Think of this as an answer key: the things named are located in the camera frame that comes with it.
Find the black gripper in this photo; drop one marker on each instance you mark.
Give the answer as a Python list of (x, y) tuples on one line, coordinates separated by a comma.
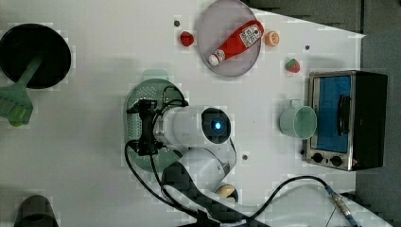
[(148, 113)]

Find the mint green oval strainer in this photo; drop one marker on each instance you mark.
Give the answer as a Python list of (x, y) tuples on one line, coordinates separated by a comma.
[(155, 84)]

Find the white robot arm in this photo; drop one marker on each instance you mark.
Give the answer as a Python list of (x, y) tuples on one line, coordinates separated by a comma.
[(189, 151)]

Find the small red fruit toy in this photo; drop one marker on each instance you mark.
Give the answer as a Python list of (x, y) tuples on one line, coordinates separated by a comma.
[(186, 38)]

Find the yellow banana toy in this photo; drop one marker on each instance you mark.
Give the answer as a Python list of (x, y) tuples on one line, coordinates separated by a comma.
[(227, 191)]

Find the blue bowl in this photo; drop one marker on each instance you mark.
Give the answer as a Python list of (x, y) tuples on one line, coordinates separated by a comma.
[(236, 192)]

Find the green spatula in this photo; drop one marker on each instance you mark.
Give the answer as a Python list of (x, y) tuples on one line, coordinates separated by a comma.
[(16, 105)]

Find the dark grey cup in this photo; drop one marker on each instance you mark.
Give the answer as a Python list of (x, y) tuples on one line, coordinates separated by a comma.
[(35, 211)]

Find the grey round plate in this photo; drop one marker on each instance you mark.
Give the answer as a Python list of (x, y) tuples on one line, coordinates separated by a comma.
[(217, 23)]

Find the black round pan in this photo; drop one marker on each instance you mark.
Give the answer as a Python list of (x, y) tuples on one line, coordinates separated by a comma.
[(23, 43)]

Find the red ketchup bottle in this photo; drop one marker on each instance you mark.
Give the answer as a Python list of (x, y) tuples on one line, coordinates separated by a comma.
[(238, 42)]

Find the mint green cup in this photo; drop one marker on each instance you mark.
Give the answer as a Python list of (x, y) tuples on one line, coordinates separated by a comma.
[(298, 120)]

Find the orange slice toy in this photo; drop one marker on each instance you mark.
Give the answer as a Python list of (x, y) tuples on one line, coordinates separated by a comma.
[(272, 38)]

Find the red strawberry toy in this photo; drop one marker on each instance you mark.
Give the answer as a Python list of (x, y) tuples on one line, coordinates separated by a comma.
[(293, 66)]

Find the black toaster oven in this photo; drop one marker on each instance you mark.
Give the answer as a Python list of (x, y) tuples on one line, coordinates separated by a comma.
[(351, 115)]

